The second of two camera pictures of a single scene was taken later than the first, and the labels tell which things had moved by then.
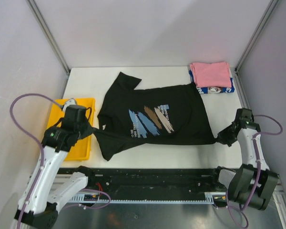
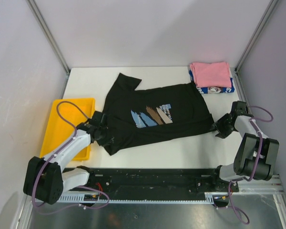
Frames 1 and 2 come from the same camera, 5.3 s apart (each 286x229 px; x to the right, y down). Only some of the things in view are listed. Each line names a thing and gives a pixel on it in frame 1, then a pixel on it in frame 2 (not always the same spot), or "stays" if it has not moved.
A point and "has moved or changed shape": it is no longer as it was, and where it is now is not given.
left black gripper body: x=85 y=132 -> x=103 y=129
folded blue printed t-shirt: x=205 y=90 stays
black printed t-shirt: x=129 y=117 has moved or changed shape
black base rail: x=112 y=180 stays
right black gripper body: x=227 y=137 -> x=224 y=127
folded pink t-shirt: x=216 y=74 stays
